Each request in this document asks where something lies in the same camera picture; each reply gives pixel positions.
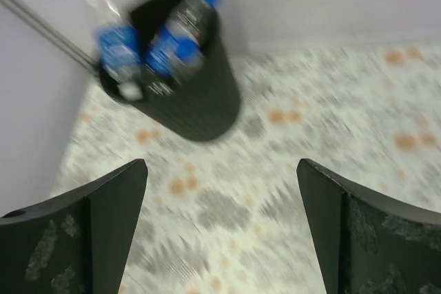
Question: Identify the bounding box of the black plastic bin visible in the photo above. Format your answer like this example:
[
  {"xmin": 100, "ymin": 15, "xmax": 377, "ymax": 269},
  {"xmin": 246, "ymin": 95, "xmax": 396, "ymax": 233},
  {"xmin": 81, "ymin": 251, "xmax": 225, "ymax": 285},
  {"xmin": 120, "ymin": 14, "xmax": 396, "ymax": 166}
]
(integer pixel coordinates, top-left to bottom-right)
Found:
[{"xmin": 96, "ymin": 0, "xmax": 241, "ymax": 143}]

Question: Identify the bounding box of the Pepsi bottle blue cap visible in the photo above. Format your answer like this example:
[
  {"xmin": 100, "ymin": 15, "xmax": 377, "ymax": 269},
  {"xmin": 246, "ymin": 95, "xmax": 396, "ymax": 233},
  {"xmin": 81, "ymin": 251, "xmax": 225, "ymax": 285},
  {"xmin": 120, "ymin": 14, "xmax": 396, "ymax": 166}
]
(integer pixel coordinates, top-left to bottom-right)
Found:
[{"xmin": 170, "ymin": 37, "xmax": 204, "ymax": 85}]

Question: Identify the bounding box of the floral table mat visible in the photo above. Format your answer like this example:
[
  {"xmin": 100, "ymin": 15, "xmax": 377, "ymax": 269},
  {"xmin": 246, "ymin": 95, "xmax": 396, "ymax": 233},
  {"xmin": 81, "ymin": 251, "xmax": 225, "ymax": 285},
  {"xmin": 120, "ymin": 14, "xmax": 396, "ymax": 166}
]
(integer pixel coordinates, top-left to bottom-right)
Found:
[{"xmin": 53, "ymin": 43, "xmax": 440, "ymax": 293}]

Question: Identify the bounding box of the blue label bottle white cap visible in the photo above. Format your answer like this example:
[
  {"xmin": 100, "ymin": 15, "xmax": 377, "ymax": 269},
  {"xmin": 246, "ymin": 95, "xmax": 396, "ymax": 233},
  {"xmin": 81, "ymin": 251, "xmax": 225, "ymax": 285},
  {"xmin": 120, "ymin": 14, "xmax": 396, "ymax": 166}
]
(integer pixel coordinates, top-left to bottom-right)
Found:
[{"xmin": 85, "ymin": 0, "xmax": 143, "ymax": 101}]

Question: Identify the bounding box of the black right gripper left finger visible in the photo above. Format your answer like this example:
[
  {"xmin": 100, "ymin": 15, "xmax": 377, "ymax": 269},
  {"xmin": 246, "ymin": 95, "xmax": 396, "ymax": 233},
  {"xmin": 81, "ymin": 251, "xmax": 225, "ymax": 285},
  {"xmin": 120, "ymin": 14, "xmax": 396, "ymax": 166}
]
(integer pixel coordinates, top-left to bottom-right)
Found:
[{"xmin": 1, "ymin": 158, "xmax": 148, "ymax": 293}]

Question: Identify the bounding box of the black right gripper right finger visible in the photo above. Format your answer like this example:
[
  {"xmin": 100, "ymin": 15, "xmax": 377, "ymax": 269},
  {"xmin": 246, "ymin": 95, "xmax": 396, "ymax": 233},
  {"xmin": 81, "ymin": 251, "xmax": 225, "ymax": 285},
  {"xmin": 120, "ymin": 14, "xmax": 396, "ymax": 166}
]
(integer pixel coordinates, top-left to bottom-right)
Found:
[{"xmin": 296, "ymin": 158, "xmax": 440, "ymax": 293}]

